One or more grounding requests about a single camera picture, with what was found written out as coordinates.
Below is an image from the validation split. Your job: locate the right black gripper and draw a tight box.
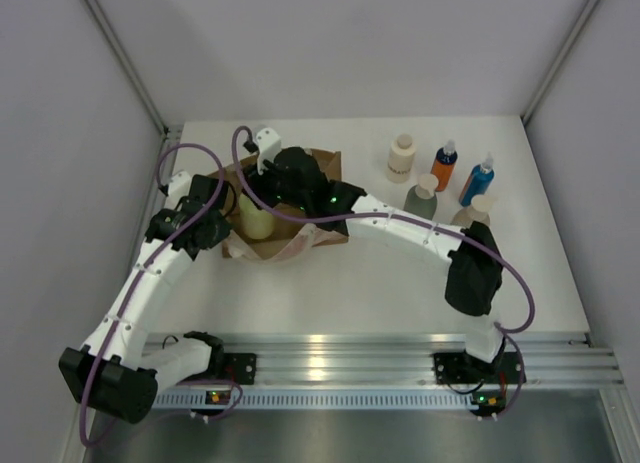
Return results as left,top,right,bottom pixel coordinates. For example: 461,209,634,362
243,151,311,213

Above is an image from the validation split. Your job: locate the yellow-green squeeze bottle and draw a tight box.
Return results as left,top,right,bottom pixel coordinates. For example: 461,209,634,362
239,193,275,240

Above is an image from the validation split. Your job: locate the burlap canvas tote bag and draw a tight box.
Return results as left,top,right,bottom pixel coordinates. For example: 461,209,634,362
221,165,348,264

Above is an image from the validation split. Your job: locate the white round cap bottle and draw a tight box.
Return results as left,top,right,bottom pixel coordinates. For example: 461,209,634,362
386,134,416,183

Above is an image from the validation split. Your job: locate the grey-green pump bottle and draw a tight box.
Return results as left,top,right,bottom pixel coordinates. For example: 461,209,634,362
403,173,439,220

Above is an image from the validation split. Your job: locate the blue orange spray bottle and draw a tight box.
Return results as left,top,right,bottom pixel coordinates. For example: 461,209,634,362
431,140,458,192

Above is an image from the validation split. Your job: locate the beige pump bottle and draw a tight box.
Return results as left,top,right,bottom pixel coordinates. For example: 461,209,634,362
451,194,497,228

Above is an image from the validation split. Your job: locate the dark blue spray bottle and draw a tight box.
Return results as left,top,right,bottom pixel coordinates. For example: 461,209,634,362
459,153,495,207

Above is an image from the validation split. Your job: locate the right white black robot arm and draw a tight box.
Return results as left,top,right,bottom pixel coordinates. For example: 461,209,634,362
242,142,506,383

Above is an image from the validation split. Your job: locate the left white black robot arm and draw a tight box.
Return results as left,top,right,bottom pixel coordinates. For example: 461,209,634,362
59,175,231,424

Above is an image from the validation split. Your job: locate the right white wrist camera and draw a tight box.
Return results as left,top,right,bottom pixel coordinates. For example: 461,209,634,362
243,125,282,175

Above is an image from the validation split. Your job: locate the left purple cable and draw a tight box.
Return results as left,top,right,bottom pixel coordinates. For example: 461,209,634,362
78,142,246,448

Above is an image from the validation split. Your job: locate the purple cable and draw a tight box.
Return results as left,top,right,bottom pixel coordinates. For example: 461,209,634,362
232,126,534,424
78,142,246,448

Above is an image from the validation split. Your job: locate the slotted cable duct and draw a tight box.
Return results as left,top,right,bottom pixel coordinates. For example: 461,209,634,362
153,388,499,411

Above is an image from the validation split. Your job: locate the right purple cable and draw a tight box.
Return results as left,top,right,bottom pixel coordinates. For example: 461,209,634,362
232,126,534,424

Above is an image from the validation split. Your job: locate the left aluminium frame post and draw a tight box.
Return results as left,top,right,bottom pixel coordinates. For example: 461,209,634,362
80,0,167,135

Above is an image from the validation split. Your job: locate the aluminium frame post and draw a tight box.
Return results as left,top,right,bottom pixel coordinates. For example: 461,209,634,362
80,0,167,135
520,0,604,127

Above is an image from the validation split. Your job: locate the aluminium mounting rail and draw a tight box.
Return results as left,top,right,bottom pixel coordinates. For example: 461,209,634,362
149,331,624,392

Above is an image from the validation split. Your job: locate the right aluminium frame post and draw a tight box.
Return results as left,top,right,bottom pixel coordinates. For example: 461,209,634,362
520,0,604,127

